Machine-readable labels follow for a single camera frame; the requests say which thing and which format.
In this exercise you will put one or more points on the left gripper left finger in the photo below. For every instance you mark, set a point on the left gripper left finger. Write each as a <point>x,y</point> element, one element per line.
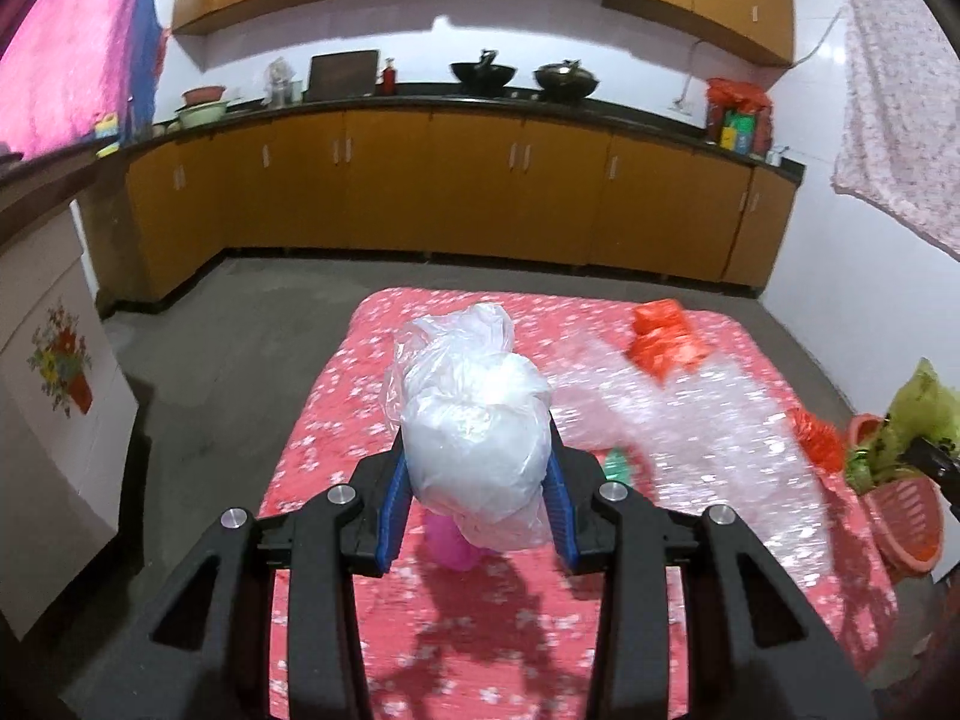
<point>201,647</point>

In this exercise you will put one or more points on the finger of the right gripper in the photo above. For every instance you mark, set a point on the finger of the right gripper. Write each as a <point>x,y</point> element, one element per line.
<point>937,465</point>

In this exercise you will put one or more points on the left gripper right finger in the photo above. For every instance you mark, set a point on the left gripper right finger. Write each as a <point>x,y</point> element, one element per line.
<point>755,646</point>

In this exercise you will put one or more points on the green plastic bag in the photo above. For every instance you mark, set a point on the green plastic bag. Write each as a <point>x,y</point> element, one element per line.
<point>923,408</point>

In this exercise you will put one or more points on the clear bubble wrap sheet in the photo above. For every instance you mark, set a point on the clear bubble wrap sheet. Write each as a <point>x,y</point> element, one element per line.
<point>695,439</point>

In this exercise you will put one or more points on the white plastic bag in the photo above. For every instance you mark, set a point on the white plastic bag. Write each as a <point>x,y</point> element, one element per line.
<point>476,425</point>

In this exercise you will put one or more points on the red plastic trash basket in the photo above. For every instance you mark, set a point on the red plastic trash basket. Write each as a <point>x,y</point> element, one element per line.
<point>905,517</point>

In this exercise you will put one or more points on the lower wooden kitchen cabinets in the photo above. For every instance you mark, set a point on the lower wooden kitchen cabinets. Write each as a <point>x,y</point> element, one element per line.
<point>447,181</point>

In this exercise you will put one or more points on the dark green plastic wrapper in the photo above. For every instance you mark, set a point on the dark green plastic wrapper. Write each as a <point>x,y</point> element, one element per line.
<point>617,466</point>

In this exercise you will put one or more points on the magenta plastic wrapper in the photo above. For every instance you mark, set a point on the magenta plastic wrapper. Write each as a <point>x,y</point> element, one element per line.
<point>448,547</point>

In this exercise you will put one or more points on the red floral table cloth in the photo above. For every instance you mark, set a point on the red floral table cloth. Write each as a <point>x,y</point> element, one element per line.
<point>514,636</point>

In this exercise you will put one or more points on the red bag on table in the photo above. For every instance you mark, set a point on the red bag on table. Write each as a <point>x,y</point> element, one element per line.
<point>664,340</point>

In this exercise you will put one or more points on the white floral cabinet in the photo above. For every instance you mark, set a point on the white floral cabinet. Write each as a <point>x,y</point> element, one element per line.
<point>67,418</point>

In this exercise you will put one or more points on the pink floral hanging cloth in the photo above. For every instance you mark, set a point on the pink floral hanging cloth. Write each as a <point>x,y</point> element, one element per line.
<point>899,148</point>

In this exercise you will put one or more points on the red bag of groceries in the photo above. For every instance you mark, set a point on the red bag of groceries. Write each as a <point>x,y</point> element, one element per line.
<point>739,117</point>

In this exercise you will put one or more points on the stacked wash basins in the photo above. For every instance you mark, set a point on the stacked wash basins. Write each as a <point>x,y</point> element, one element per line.
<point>202,106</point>

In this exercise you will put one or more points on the black lidded wok right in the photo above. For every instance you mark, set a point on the black lidded wok right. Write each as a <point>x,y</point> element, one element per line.
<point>565,82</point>

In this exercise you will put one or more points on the dark cutting board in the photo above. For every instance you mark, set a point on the dark cutting board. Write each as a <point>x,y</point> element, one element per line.
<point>343,75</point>

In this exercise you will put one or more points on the red bottle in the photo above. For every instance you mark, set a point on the red bottle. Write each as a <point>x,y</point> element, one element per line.
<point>388,83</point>

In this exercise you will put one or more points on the clear glass jar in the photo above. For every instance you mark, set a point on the clear glass jar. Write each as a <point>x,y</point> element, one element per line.
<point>282,88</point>

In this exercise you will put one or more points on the black wok left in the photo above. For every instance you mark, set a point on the black wok left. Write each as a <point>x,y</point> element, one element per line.
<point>484,77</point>

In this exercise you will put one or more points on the pink hanging towel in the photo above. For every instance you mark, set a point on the pink hanging towel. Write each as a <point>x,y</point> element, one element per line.
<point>79,69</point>

